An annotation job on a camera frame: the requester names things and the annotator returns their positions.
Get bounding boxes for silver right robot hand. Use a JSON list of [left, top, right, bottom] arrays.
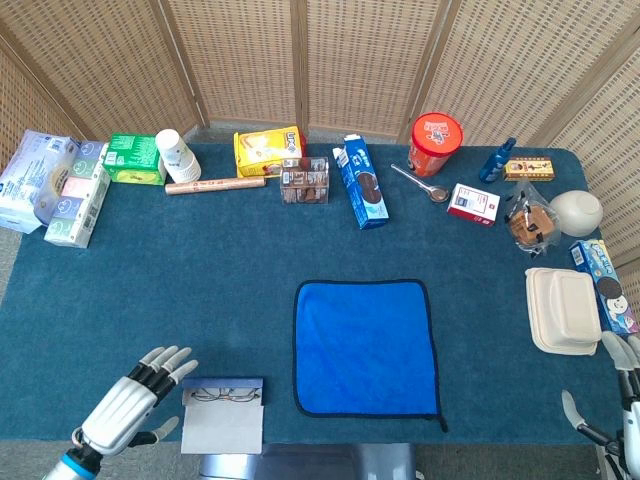
[[560, 329, 640, 480]]

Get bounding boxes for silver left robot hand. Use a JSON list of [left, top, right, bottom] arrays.
[[72, 344, 200, 456]]

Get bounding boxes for blue folding glasses case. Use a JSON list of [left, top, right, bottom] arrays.
[[180, 377, 265, 455]]

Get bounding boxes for black wire eyeglasses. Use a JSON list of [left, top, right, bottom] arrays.
[[191, 388, 261, 403]]

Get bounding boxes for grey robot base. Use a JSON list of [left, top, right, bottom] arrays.
[[198, 442, 417, 480]]

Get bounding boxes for beige takeaway container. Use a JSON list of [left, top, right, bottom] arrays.
[[524, 267, 604, 357]]

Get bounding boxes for light blue cartoon cookie box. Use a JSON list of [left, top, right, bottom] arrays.
[[570, 238, 640, 337]]

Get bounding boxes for teal table mat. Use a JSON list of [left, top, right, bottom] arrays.
[[0, 142, 640, 446]]

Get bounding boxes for pastel tissue multipack box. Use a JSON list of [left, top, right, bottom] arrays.
[[43, 140, 112, 250]]

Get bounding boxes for white bowl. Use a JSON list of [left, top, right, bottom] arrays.
[[549, 190, 604, 238]]

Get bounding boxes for clear bag of cookies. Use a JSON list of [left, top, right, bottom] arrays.
[[503, 180, 561, 259]]

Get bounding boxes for large blue white tissue pack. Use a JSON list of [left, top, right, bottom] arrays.
[[0, 128, 81, 235]]

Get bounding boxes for wooden rolling pin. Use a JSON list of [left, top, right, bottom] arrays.
[[164, 175, 267, 197]]

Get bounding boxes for green tissue box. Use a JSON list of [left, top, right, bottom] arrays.
[[102, 132, 168, 187]]

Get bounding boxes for blue cloth with black edge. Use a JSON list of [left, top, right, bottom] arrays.
[[292, 278, 449, 434]]

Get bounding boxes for stack of white paper cups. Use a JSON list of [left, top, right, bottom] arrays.
[[154, 128, 203, 185]]

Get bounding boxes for small red white box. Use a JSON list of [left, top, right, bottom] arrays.
[[446, 182, 501, 227]]

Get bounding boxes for small yellow brown box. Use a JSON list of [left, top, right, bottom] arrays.
[[502, 156, 557, 182]]

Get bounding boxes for clear box of brown cookies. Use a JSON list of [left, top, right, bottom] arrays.
[[279, 156, 330, 206]]

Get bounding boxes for blue spray bottle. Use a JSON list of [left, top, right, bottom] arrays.
[[478, 137, 517, 184]]

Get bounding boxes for yellow cracker box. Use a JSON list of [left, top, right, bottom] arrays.
[[233, 125, 308, 179]]

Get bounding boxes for metal spoon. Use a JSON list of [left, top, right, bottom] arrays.
[[390, 163, 451, 204]]

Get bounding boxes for blue sandwich cookie box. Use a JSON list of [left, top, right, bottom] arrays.
[[333, 133, 390, 231]]

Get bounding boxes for orange instant noodle tub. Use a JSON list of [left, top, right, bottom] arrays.
[[407, 111, 465, 178]]

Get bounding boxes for woven folding screen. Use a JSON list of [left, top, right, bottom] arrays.
[[0, 0, 640, 271]]

